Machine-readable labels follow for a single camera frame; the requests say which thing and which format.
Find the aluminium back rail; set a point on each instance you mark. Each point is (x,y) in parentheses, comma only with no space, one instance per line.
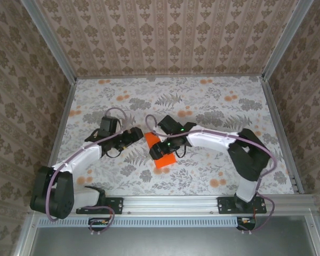
(168,76)

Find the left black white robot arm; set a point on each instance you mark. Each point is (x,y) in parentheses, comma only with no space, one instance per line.
(56,194)

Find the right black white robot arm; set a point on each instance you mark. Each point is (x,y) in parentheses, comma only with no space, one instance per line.
(248,157)

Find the grey metal sheet panel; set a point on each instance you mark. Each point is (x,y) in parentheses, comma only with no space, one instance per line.
(176,242)

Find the aluminium lower frame bar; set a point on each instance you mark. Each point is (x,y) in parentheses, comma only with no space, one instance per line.
(316,240)
(25,240)

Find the orange square paper sheet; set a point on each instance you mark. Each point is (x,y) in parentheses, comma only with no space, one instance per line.
(165,161)

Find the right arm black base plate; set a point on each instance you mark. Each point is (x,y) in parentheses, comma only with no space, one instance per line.
(224,205)

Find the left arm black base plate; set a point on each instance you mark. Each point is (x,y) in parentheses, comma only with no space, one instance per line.
(117,205)

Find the aluminium side rail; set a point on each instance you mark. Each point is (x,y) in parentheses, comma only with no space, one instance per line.
(65,112)
(280,133)

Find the floral patterned table cover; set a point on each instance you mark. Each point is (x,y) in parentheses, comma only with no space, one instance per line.
(176,184)

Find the aluminium front frame beam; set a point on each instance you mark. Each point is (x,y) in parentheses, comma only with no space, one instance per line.
(170,204)

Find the aluminium corner post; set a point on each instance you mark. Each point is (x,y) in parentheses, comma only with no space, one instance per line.
(288,40)
(49,42)

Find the small black connector box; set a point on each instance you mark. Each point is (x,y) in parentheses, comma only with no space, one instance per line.
(246,225)
(98,225)

